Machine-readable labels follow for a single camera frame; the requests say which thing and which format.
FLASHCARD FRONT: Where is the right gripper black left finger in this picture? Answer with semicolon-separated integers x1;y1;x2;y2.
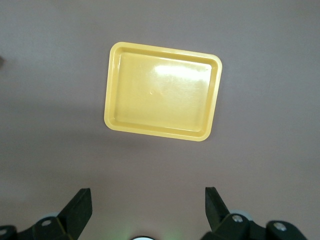
17;188;93;240

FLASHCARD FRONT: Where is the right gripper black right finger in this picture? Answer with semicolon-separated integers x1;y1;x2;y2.
201;186;270;240

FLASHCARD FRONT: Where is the brown table cloth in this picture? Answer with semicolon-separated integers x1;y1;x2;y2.
0;0;320;240

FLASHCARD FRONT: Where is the yellow plastic tray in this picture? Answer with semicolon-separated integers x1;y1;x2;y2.
103;41;223;143

